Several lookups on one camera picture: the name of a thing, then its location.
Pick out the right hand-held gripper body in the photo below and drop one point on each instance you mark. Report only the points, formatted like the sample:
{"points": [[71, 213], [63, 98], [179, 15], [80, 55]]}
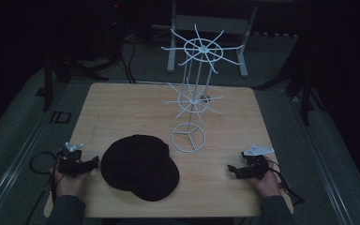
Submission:
{"points": [[255, 167]]}

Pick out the person's left hand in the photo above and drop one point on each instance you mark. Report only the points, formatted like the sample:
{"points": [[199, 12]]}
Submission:
{"points": [[70, 186]]}

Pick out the black cap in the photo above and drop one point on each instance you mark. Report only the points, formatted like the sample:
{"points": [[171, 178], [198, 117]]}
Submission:
{"points": [[139, 167]]}

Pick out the round table grommet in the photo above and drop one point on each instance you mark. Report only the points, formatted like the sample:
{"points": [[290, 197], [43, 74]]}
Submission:
{"points": [[205, 98]]}

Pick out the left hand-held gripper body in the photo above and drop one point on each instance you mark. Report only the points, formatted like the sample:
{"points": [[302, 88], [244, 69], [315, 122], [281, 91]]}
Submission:
{"points": [[70, 164]]}

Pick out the black tripod stand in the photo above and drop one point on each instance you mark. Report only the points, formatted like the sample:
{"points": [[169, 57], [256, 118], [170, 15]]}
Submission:
{"points": [[304, 90], [62, 68]]}

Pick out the person's right hand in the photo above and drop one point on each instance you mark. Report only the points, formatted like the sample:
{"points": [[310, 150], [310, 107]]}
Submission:
{"points": [[268, 184]]}

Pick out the grey metal frame stand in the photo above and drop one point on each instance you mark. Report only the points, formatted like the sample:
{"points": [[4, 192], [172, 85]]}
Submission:
{"points": [[211, 23]]}

